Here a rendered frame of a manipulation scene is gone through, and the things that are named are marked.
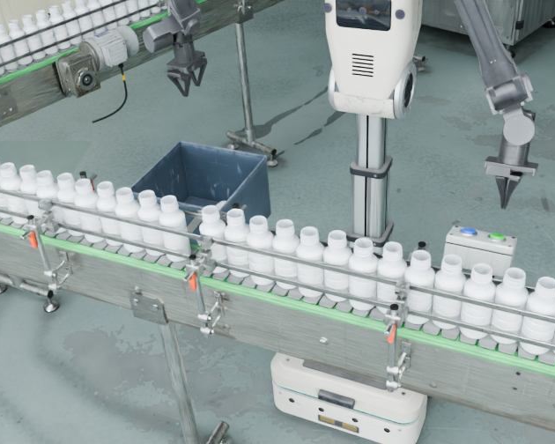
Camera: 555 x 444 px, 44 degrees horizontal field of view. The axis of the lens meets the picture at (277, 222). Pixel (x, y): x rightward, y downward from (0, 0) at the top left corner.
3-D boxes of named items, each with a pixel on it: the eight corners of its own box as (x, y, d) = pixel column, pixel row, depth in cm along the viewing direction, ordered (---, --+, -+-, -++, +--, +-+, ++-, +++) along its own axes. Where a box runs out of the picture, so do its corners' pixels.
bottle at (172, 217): (189, 263, 166) (179, 207, 156) (165, 263, 166) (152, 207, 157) (193, 247, 171) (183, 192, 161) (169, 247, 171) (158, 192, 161)
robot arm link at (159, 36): (202, 20, 175) (183, -7, 176) (163, 34, 170) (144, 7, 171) (193, 48, 186) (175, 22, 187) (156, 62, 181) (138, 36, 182)
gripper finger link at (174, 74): (171, 98, 192) (164, 67, 186) (184, 86, 197) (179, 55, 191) (191, 101, 189) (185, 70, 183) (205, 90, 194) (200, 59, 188)
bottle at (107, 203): (119, 229, 179) (106, 175, 169) (135, 237, 175) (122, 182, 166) (101, 241, 175) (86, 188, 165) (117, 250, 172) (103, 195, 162)
